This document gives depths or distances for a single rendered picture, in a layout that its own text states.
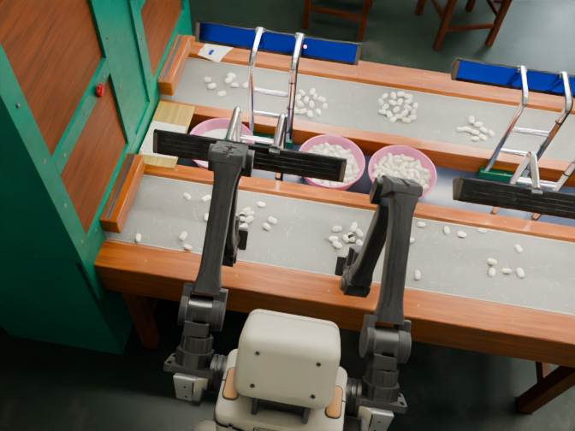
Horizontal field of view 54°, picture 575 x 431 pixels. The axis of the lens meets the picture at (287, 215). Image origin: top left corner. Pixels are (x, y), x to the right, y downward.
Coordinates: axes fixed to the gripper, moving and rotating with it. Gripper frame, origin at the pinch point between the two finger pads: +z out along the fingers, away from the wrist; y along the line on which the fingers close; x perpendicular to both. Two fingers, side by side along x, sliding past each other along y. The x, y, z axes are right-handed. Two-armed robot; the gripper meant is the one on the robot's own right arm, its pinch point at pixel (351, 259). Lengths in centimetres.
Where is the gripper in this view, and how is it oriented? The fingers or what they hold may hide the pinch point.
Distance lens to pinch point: 192.9
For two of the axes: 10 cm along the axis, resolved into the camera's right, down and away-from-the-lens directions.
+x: -1.4, 9.6, 2.6
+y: -9.9, -1.6, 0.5
